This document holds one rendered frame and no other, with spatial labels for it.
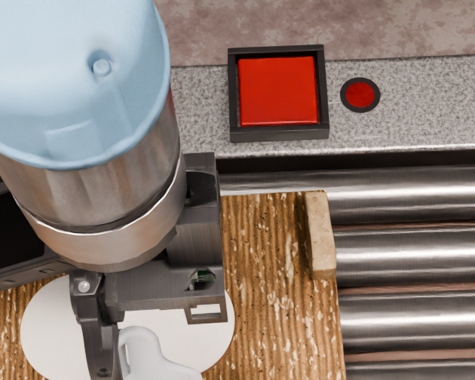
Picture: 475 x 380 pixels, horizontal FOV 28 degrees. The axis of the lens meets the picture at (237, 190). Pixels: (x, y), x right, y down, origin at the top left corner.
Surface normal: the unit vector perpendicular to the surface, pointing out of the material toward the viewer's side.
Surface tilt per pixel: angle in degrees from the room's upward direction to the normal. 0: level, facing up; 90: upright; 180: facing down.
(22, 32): 1
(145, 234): 90
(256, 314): 0
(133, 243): 90
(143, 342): 57
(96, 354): 50
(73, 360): 0
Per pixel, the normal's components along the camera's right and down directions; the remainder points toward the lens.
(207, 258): 0.06, 0.92
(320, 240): -0.21, -0.43
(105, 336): 0.00, -0.09
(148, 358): 0.04, 0.56
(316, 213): 0.05, -0.43
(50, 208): -0.27, 0.89
